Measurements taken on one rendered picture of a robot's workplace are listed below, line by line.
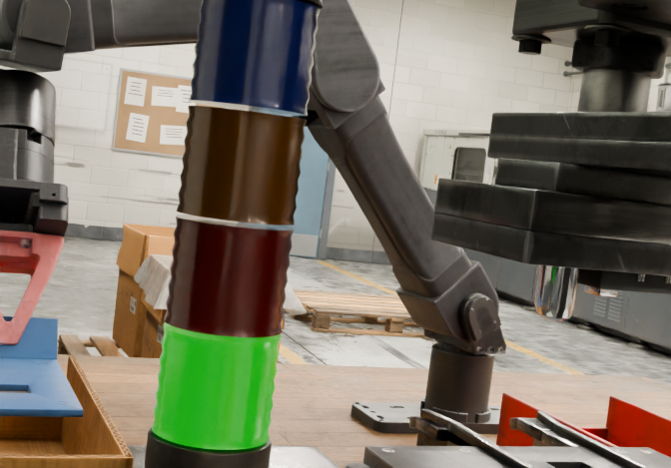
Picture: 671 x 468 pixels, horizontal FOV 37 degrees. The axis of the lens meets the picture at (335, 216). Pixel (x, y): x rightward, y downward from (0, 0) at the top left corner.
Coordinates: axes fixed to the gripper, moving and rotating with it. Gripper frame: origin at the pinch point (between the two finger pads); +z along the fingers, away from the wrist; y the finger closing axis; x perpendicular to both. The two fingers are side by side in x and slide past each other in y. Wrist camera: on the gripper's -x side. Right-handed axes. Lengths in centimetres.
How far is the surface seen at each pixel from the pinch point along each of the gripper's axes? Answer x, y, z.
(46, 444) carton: 4.1, -10.7, 4.8
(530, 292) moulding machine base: 517, -662, -297
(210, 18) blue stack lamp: 2.0, 43.3, 5.3
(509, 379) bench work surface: 63, -37, -9
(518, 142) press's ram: 24.7, 26.8, -2.6
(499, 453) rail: 25.7, 17.7, 12.6
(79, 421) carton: 5.3, -2.9, 5.2
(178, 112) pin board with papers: 244, -869, -583
